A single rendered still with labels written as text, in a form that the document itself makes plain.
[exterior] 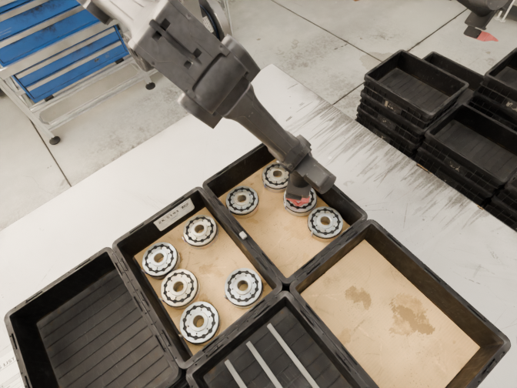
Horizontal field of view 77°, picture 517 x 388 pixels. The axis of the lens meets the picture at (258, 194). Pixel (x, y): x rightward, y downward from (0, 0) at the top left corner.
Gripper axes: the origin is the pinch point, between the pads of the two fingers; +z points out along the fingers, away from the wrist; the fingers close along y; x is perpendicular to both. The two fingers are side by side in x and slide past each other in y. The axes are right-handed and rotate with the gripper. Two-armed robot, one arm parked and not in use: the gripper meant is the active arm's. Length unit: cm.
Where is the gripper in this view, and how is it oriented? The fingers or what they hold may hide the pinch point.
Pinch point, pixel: (299, 195)
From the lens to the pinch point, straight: 100.6
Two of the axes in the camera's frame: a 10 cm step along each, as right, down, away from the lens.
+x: -9.6, -1.7, 2.1
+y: 2.5, -8.4, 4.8
